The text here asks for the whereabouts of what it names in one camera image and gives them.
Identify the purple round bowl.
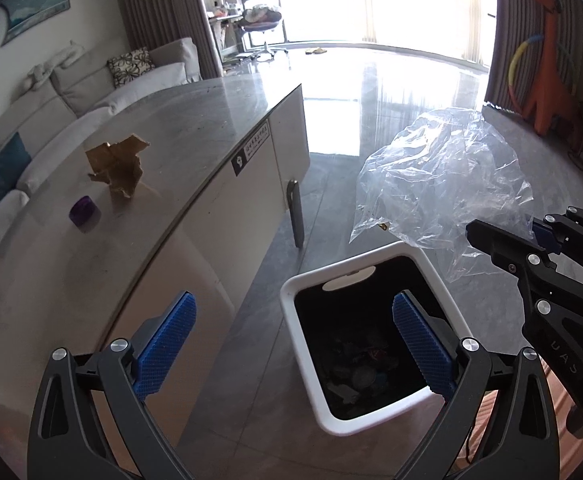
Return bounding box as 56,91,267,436
69,195,100,228

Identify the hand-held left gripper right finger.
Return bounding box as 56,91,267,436
391,290,562,480

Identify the orange dinosaur toy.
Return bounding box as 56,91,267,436
521,0,577,136

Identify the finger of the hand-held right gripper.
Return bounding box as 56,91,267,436
465,218,583,430
530,205,583,288

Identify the black white floral cushion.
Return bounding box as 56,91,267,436
106,46,155,88

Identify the black white table label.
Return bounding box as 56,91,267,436
234,121,272,177

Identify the large clear plastic bag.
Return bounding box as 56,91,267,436
349,107,535,285

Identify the grey ribbed curtain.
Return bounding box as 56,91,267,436
482,0,583,126

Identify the light grey sofa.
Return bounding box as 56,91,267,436
0,36,202,281

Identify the beige plush toy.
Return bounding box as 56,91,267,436
26,42,83,92

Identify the white trash bin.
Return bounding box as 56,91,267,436
280,241,475,436

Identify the brown grey curtain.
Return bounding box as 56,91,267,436
109,0,222,81

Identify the crumpled brown cardboard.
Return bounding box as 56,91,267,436
86,134,151,200

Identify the swivel chair with clothes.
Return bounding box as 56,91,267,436
236,4,290,63

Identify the grey metal table leg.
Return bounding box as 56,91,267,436
286,179,306,249

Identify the white side desk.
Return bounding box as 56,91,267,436
204,0,245,68

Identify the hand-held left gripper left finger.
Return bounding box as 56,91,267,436
26,291,197,480

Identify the large balcony window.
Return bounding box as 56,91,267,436
234,0,497,66

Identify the multicolour hula hoop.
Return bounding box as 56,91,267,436
507,35,579,111

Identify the small blue wall picture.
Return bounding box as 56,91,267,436
2,0,70,46

